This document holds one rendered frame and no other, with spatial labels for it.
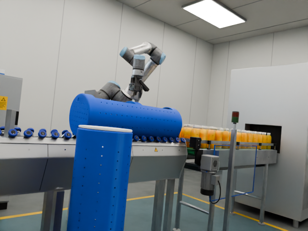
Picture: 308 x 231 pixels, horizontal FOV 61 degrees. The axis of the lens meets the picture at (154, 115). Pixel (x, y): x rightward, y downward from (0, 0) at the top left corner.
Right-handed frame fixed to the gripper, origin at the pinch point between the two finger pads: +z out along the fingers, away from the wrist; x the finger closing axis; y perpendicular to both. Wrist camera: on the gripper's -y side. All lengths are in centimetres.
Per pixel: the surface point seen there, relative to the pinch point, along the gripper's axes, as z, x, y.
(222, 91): -84, -225, -459
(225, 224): 97, 37, -82
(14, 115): 18, 5, 87
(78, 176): 43, 44, 67
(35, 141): 31, 12, 77
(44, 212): 77, -5, 61
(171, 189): 69, 9, -38
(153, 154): 38.3, 13.8, -9.7
